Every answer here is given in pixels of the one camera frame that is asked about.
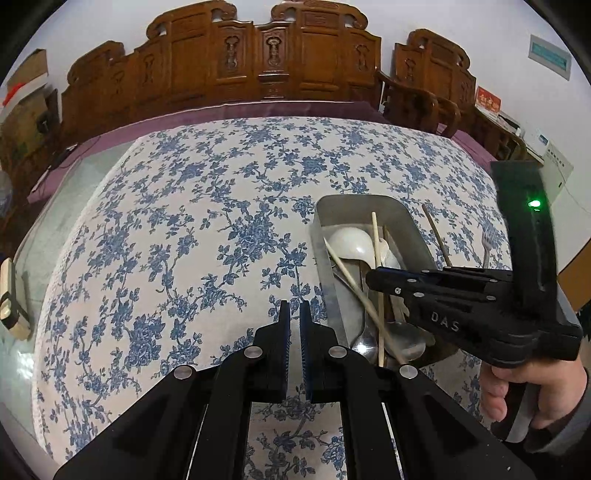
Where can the metal fork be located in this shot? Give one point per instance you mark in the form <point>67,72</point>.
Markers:
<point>487,243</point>

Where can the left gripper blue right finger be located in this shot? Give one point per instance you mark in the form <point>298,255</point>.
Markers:
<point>398,424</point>

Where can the grey wall electrical panel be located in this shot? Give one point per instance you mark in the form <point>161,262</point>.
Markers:
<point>550,56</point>

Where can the small box on table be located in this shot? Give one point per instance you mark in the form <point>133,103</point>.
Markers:
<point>14,312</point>

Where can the metal rectangular tray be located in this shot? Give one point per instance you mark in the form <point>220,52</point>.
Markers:
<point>381,217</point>

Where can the white wall cover panel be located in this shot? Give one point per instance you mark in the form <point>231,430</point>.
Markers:
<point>555,171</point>

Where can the top cardboard box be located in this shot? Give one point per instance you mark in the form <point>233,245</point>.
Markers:
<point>32,72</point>

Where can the metal smiley spoon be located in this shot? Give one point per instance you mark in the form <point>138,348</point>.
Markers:
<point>360,334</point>

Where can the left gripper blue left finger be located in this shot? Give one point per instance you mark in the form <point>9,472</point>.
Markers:
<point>192,424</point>

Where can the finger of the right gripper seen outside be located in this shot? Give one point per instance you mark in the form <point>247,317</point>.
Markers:
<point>459,282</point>

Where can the wooden side table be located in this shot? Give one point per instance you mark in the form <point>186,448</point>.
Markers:
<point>500,142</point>

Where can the white router box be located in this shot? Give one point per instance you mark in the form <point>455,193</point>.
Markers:
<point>537,142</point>

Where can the blue floral tablecloth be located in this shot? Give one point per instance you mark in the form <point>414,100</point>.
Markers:
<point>197,234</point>

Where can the large cardboard box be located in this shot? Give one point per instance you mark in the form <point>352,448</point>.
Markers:
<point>28,127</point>

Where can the person right hand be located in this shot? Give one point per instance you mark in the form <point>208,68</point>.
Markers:
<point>562,386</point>

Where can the purple sofa cushion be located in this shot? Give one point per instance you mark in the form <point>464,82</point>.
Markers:
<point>357,110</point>

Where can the white plastic ladle spoon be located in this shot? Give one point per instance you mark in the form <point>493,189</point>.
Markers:
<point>352,243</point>

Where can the carved wooden armchair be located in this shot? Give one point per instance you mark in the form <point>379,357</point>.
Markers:
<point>431,62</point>

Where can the carved wooden sofa bench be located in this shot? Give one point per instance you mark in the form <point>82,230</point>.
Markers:
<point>203,55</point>

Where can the red gift box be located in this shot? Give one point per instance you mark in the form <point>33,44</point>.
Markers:
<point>487,100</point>

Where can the purple armchair cushion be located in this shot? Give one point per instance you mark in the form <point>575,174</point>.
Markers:
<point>476,151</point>

